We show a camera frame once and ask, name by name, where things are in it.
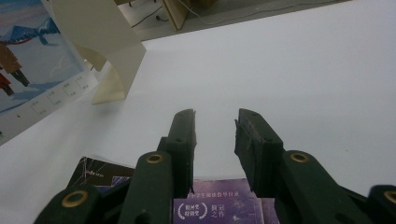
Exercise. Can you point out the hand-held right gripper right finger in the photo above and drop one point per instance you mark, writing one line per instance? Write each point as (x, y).
(258, 149)

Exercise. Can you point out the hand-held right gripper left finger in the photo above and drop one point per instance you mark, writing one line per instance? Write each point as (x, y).
(183, 140)

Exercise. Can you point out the purple magazine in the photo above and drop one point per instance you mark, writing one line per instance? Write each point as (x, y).
(218, 205)

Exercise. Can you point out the beige expandable book rack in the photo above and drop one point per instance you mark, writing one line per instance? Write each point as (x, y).
(102, 28)

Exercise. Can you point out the white magazine with colourful tiles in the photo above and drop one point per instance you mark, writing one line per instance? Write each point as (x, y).
(31, 62)

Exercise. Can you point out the light wooden desk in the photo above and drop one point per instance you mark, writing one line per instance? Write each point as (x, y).
(176, 12)

